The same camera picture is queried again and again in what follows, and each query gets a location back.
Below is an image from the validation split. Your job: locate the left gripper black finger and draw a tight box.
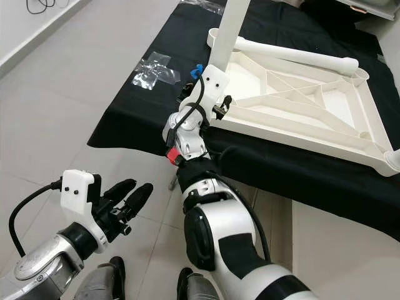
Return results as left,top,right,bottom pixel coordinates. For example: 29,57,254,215
101,178,138,207
124,183,154,219

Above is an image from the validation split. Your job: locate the white plastic table leg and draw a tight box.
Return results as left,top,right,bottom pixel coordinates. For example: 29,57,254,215
234,36,360,77
207,0,252,71

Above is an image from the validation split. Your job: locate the white plastic children table top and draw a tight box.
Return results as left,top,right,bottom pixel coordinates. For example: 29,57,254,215
206,27,400,178

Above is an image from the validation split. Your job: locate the robot left leg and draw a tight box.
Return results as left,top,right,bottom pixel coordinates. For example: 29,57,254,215
74,255,127,300

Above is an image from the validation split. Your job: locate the robot leg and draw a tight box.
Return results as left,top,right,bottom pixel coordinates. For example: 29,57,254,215
74,255,127,300
175,267,226,300

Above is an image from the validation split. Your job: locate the black tablecloth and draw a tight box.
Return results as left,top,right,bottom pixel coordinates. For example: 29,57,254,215
87,0,400,216

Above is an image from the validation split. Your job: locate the clear tape cross patch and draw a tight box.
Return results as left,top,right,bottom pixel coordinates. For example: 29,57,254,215
131,51,182,88

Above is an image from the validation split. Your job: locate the clear tape strip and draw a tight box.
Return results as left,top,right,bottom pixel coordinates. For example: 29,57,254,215
178,0,226,14

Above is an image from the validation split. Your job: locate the robot right leg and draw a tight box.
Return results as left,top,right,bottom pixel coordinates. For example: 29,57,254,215
175,267,226,300

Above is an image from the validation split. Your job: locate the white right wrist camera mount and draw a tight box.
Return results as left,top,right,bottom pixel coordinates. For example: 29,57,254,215
187,64,231,129

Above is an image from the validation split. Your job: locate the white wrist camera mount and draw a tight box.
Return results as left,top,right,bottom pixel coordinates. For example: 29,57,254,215
61,169,110,246
187,64,231,129

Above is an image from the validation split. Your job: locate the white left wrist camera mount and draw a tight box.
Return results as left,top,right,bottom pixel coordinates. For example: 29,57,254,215
61,169,110,246

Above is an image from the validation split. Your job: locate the black charger cable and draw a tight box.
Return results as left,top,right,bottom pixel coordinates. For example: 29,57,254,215
27,0,64,16

